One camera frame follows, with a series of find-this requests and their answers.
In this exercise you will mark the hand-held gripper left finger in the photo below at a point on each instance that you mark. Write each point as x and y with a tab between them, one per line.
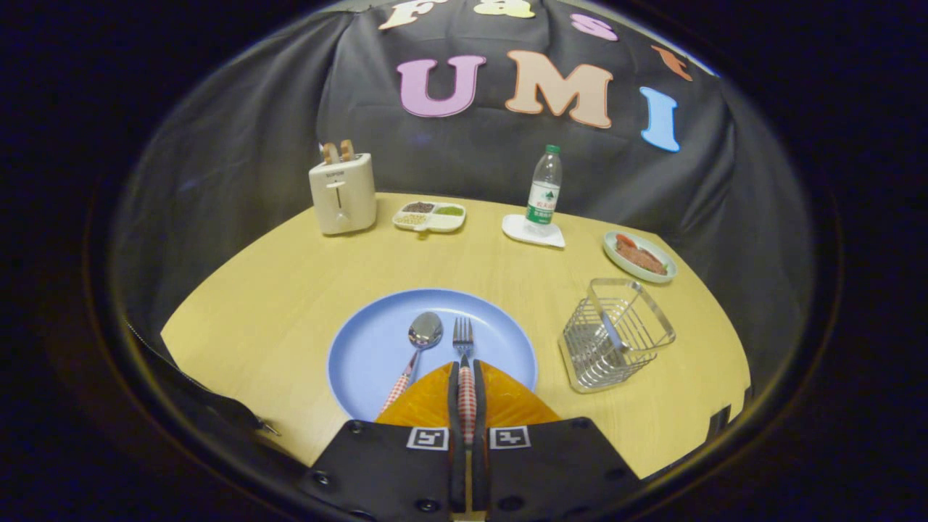
455	464

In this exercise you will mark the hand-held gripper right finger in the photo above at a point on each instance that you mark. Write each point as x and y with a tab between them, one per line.
480	464

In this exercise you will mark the blue plate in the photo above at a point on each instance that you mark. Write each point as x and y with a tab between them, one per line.
370	348

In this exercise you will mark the white coaster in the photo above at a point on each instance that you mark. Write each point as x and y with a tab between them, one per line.
516	230

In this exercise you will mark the white divided bean dish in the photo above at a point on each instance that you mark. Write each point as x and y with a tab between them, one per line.
429	216

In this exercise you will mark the pale green food plate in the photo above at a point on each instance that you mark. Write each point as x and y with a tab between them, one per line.
652	274

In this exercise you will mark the red meat slices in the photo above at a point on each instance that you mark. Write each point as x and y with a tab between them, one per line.
639	255

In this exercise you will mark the clear plastic water bottle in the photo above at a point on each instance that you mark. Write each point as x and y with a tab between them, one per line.
544	188

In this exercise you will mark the cream white toaster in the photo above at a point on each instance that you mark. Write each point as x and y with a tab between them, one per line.
344	196

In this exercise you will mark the toasted bread slice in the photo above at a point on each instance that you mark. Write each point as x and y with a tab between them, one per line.
330	154
347	150

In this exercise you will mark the black backdrop cloth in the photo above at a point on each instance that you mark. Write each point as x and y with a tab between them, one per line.
239	159

